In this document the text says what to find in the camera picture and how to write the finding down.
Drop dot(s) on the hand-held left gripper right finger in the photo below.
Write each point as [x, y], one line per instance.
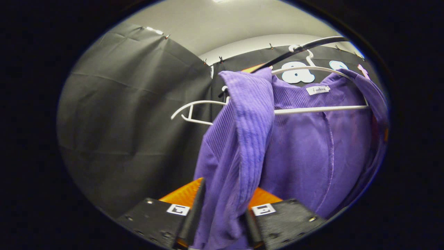
[252, 232]

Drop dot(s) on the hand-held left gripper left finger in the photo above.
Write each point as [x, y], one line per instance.
[195, 222]

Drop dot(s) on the white clothes hanger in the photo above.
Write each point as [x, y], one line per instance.
[208, 101]
[319, 109]

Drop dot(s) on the black backdrop cloth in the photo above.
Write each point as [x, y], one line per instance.
[131, 121]

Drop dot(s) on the ceiling light panel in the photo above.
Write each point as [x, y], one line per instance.
[154, 30]

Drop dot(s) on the black clothes rack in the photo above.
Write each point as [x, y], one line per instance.
[326, 41]

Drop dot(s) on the row of black clips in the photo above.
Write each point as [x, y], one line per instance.
[220, 59]

